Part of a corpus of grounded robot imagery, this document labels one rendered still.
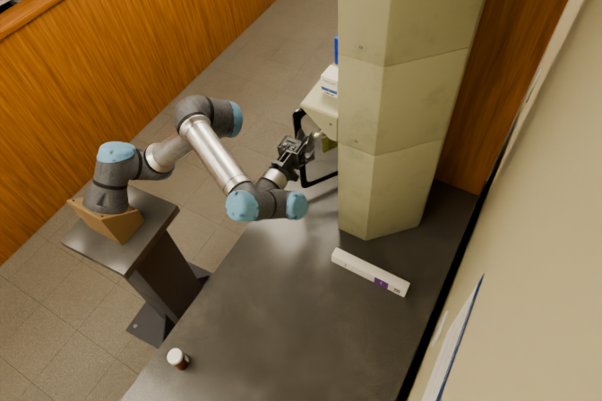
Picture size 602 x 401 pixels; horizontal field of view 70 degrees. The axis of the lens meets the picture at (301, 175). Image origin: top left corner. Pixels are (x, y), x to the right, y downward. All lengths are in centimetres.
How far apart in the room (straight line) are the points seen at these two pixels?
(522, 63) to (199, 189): 220
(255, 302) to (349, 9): 97
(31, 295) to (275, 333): 190
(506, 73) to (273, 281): 96
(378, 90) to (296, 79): 261
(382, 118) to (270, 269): 71
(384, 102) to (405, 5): 24
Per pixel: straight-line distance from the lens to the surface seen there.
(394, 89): 103
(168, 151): 155
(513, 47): 131
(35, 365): 286
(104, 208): 164
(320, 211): 163
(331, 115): 115
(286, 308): 148
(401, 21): 92
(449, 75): 108
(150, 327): 261
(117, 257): 173
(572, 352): 23
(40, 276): 309
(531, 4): 124
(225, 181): 110
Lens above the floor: 232
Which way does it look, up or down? 53 degrees down
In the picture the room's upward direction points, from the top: 7 degrees counter-clockwise
